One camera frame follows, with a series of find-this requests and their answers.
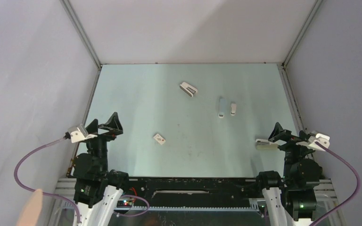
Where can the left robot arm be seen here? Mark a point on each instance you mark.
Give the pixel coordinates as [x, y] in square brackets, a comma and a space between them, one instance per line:
[97, 188]

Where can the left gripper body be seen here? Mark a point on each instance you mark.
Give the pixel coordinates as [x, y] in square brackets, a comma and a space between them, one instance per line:
[98, 145]

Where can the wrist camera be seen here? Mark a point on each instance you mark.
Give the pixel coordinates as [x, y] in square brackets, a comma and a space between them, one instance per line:
[79, 133]
[316, 141]

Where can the small white stapler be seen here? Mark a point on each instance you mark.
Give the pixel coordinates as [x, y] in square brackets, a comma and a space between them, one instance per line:
[233, 108]

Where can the light blue stapler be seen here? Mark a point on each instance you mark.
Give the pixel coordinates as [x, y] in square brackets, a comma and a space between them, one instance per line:
[222, 107]

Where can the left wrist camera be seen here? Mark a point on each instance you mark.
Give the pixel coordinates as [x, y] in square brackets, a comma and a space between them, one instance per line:
[79, 133]

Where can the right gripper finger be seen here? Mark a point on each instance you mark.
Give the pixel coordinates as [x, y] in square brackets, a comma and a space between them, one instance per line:
[279, 133]
[303, 135]

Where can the staple box sleeve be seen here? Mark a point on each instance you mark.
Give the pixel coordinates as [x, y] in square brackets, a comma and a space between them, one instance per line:
[159, 139]

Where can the cream stapler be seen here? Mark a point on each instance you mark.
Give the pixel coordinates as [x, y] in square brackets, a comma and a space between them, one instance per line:
[263, 144]

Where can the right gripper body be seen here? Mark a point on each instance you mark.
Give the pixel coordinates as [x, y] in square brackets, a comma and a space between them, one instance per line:
[292, 150]

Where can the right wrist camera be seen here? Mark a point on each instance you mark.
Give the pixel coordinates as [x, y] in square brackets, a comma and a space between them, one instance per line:
[316, 141]

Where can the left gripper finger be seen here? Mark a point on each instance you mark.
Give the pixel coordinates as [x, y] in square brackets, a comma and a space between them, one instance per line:
[92, 128]
[112, 126]

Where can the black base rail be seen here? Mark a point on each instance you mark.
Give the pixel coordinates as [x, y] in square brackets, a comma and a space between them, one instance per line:
[193, 194]

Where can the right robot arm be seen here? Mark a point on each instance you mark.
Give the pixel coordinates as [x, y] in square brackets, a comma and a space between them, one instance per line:
[290, 199]

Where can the beige object in corner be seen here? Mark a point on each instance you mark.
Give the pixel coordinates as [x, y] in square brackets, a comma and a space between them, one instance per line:
[31, 211]

